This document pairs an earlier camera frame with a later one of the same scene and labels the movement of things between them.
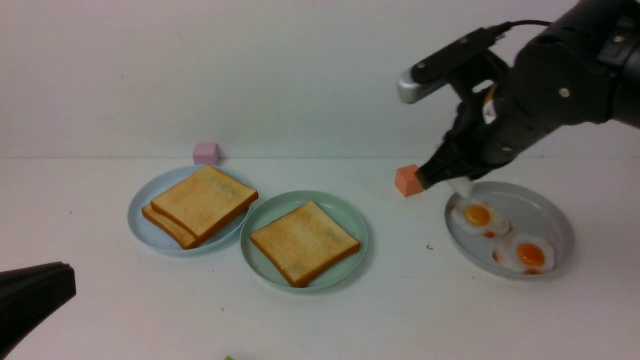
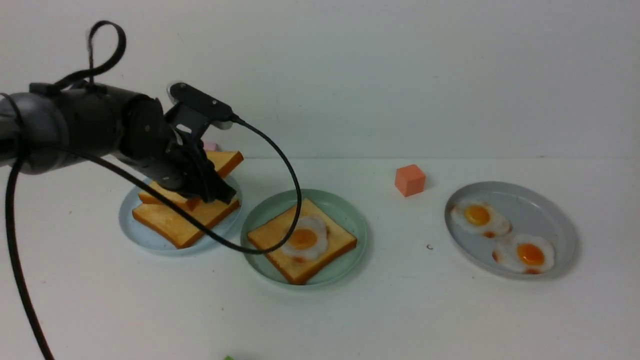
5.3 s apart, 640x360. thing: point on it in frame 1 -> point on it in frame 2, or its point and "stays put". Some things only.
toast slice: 204,200 -> 223,160
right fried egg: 525,253 stays put
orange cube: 406,181 stays put
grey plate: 509,230 stays put
